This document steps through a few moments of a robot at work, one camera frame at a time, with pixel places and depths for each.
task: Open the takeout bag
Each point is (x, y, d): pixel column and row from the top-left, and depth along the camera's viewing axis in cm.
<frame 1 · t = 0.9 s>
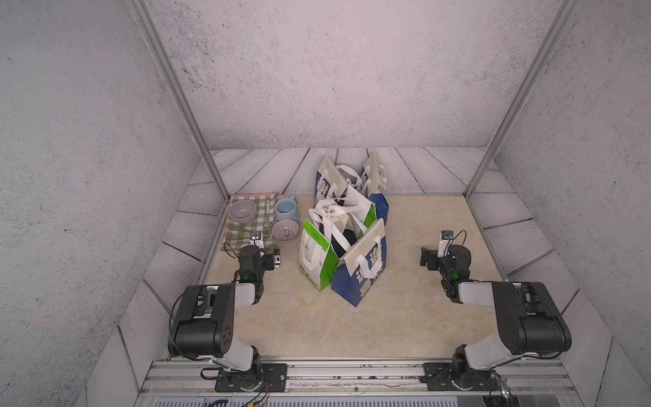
left hand: (265, 247, 95), fingers open
right hand: (438, 246, 94), fingers open
blue beige takeout bag: (355, 273, 77), point 19 cm above the table
front green white bag: (317, 259, 77), point 21 cm above the table
navy beige bag: (339, 236, 74), point 28 cm above the table
rear green white bag: (353, 209, 86), point 25 cm above the table
back left blue bag: (329, 183, 102), point 19 cm above the table
back right blue bag: (373, 179, 98), point 23 cm above the table
green checkered cloth: (236, 234, 109), on the table
purple bowl: (242, 211, 114), point 3 cm above the table
blue mug: (286, 209, 112), point 6 cm above the table
pink patterned bowl: (286, 230, 109), point 2 cm above the table

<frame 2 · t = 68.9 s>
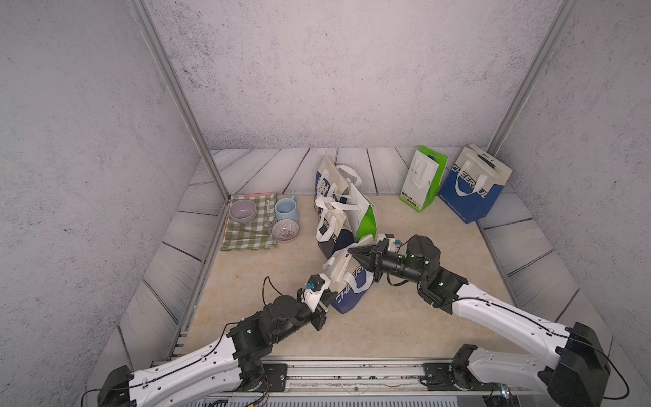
left hand: (338, 297, 70), fingers closed
right hand: (349, 251, 65), fingers closed
front green white bag: (422, 179, 104), point 20 cm above the table
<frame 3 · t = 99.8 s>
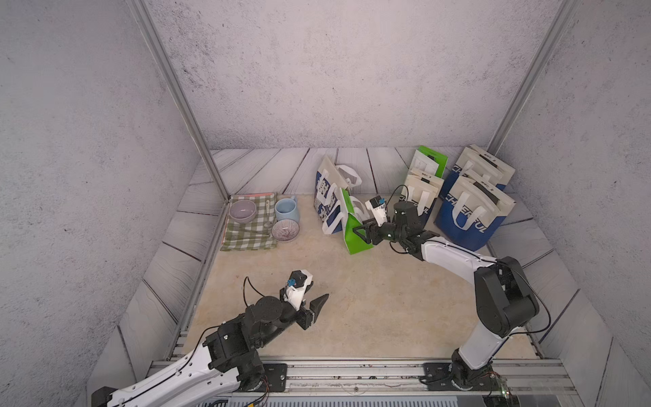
left hand: (323, 293, 68), fingers open
right hand: (359, 226, 87), fingers open
rear green white bag: (355, 212, 86), point 24 cm above the table
back right blue bag: (472, 212, 93), point 19 cm above the table
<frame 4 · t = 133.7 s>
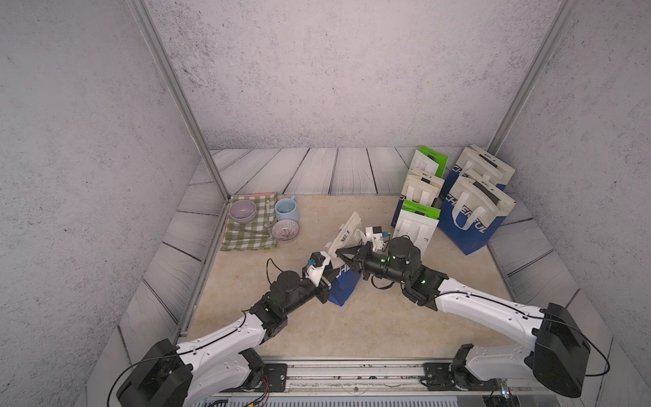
left hand: (341, 273, 75), fingers closed
right hand: (336, 252, 68), fingers closed
back left blue bag: (346, 276, 79), point 16 cm above the table
